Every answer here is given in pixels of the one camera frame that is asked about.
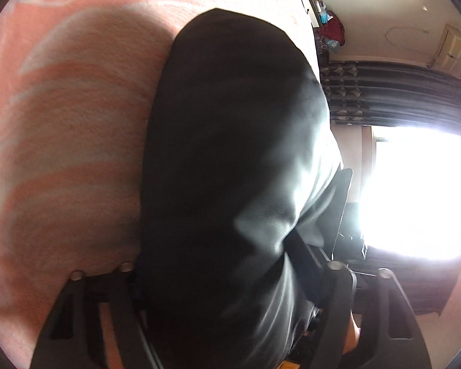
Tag dark patterned curtain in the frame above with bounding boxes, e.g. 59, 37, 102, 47
319, 59, 461, 128

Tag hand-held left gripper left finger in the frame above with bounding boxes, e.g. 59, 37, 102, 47
30, 262, 166, 369

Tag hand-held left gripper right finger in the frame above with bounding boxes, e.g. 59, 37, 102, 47
284, 228, 433, 369

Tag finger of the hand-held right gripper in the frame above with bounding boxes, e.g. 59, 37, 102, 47
329, 168, 354, 259

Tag black pants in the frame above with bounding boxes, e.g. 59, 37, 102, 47
136, 8, 354, 369

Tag bright window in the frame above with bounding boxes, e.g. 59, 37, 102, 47
361, 125, 461, 262

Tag pink patterned blanket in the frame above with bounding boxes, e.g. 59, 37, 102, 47
0, 0, 320, 369

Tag wall cable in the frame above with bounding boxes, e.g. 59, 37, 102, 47
386, 26, 438, 52

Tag cream wall box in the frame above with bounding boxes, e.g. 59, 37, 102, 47
432, 24, 461, 72

